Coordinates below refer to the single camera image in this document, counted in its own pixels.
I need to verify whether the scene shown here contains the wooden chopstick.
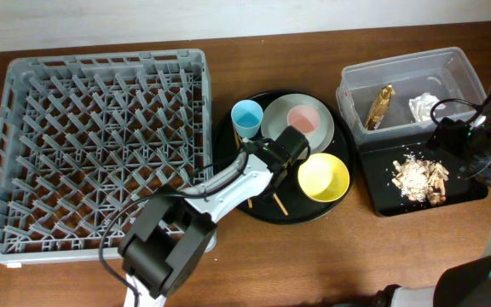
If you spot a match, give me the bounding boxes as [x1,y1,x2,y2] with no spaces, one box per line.
[273,193,289,217]
[233,128,252,209]

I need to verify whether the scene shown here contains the white tissue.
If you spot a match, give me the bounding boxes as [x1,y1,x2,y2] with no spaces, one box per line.
[408,93,439,123]

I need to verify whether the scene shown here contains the blue plastic cup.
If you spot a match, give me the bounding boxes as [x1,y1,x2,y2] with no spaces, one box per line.
[231,100,263,139]

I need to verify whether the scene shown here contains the grey dishwasher rack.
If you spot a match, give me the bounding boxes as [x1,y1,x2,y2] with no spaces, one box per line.
[0,49,212,266]

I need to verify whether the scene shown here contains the pile of food scraps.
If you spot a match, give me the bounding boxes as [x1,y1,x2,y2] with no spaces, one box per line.
[391,154,449,206]

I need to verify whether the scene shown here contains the black rectangular bin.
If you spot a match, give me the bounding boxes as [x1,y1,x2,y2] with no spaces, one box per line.
[358,133,488,217]

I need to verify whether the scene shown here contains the yellow bowl with scraps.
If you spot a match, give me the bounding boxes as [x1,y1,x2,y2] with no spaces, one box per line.
[297,153,351,203]

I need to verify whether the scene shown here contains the round black tray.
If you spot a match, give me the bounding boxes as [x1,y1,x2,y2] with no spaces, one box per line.
[211,89,356,226]

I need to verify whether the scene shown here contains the gold coffee sachet wrapper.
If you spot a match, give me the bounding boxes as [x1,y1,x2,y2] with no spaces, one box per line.
[364,84,396,130]

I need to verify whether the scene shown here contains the clear plastic bin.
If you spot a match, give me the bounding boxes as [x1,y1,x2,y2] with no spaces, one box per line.
[336,47,486,146]

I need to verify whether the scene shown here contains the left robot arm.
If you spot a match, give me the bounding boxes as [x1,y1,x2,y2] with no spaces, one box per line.
[118,126,309,306]

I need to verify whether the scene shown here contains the white round plate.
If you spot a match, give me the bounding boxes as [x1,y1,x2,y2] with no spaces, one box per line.
[261,94,335,154]

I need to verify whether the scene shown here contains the pink plastic cup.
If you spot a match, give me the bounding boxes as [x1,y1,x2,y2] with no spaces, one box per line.
[286,105,321,136]

